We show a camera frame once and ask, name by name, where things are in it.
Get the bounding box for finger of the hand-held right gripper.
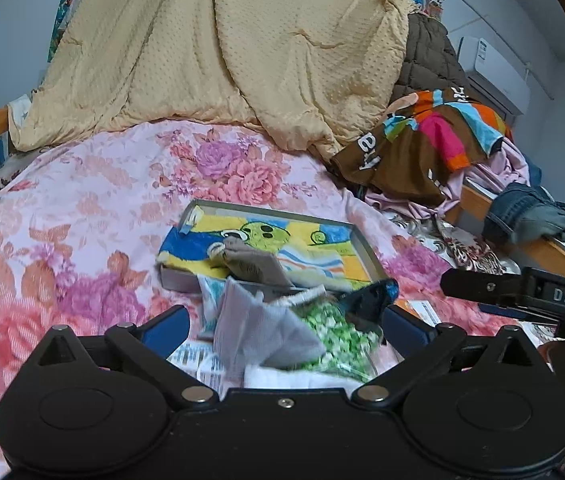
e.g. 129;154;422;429
440;267;528;307
480;302;561;324

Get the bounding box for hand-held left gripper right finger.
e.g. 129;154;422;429
353;305;543;407

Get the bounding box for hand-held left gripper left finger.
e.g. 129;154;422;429
37;305;218;408

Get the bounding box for teal white packet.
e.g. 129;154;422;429
196;275;229;341

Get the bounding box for black sock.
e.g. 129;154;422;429
337;277;399;332

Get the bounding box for grey metal tray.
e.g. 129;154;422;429
159;199;389;295

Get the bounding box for glass jar of green paper stars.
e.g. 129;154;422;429
293;295;382;382

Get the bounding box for grey cloth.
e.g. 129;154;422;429
212;277;327;383

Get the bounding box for white muslin cloth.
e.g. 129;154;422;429
267;285;328;309

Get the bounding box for beige sock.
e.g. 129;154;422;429
207;237;294;289

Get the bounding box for orange white medicine box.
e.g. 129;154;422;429
395;299;444;332

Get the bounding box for gold patterned fabric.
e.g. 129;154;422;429
393;214;519;277

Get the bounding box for blue jeans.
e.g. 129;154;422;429
481;182;565;262

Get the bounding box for pink cloth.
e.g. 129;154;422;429
363;137;534;222

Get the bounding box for yellow blue cartoon towel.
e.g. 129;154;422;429
157;205;371;286

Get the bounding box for brown colourful striped shirt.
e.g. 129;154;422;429
331;87;514;207

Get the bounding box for pink floral bedsheet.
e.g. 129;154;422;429
0;120;556;480

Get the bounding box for white air conditioner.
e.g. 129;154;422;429
455;35;533;114

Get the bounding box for brown quilted jacket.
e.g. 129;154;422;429
391;12;469;107

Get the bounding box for white pillow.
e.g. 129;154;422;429
6;94;34;137

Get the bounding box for yellow quilt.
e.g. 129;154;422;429
12;0;416;159

